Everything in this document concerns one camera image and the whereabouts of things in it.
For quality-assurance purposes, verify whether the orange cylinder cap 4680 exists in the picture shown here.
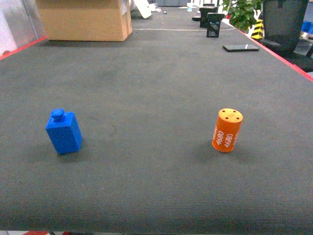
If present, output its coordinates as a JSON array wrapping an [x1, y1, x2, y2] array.
[[212, 108, 244, 153]]

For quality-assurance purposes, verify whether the blue block part with knob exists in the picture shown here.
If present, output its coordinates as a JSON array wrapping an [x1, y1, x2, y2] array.
[[45, 108, 83, 154]]

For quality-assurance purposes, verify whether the black flat tablet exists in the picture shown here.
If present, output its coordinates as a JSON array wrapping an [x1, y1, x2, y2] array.
[[223, 44, 259, 52]]

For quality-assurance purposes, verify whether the black stand device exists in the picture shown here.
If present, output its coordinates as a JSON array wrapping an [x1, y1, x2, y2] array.
[[199, 6, 218, 28], [206, 13, 225, 38]]

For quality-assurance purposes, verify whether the large cardboard box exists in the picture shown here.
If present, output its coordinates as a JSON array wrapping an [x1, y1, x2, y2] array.
[[35, 0, 132, 42]]

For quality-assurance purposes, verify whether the green potted plant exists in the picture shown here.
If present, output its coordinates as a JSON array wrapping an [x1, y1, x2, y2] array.
[[220, 0, 263, 32]]

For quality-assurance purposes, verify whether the black mesh office chair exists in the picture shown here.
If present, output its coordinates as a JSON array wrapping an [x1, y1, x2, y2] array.
[[261, 0, 309, 57]]

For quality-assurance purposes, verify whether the black and yellow striped post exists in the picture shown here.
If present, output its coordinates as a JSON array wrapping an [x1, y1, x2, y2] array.
[[251, 20, 264, 40]]

